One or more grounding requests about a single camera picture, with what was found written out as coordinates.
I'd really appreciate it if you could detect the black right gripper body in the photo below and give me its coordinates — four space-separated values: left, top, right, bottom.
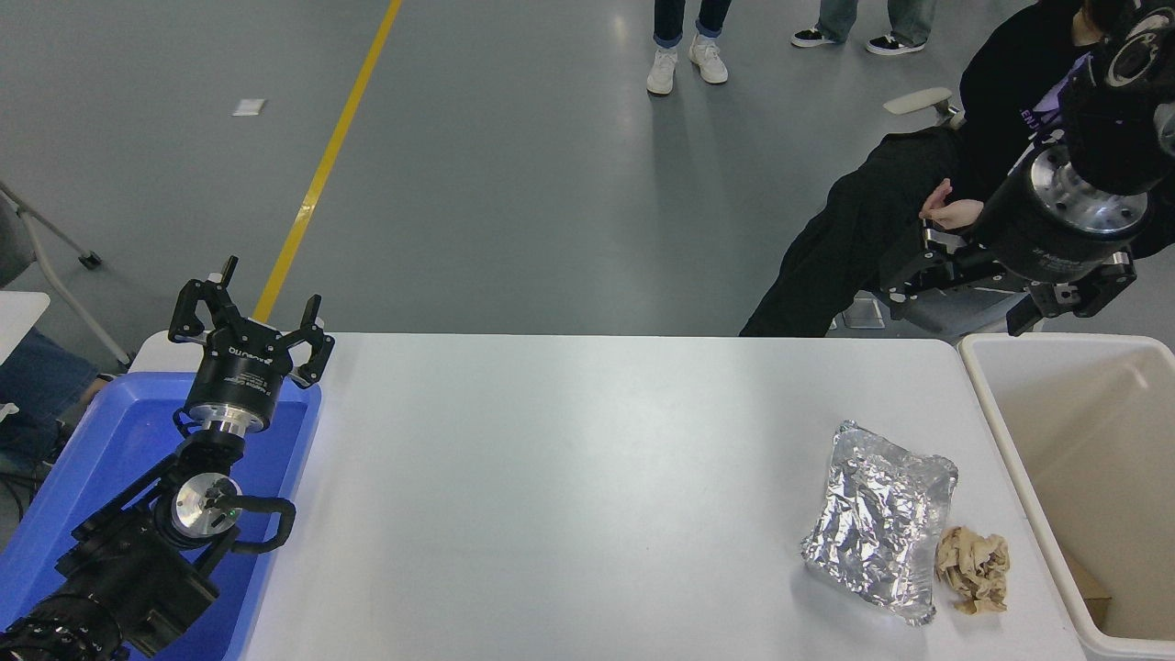
971 161 1148 286

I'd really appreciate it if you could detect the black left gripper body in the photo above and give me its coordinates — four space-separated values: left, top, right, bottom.
186 321 295 425

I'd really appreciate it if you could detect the silver foil plate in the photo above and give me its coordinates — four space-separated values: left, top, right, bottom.
800 420 959 627

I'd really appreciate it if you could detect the person's hand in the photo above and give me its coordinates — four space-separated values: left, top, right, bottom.
919 179 985 230

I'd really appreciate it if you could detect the person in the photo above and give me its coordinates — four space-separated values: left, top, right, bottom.
0 329 116 469
739 0 1175 338
645 0 733 96
791 0 939 56

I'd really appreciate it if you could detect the large pale plastic bin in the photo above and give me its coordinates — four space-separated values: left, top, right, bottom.
957 332 1175 661

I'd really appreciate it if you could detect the blue plastic tray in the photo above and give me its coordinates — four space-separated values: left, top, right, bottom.
0 372 322 661

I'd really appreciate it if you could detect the grey office chair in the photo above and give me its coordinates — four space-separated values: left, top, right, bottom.
831 87 1047 337

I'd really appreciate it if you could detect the small white table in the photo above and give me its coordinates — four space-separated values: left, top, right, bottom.
0 291 51 364

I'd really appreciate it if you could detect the crumpled tan paper ball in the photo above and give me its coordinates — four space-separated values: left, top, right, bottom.
934 526 1011 614

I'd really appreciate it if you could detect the grey metal wheeled frame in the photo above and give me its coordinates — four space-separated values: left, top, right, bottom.
0 179 134 368

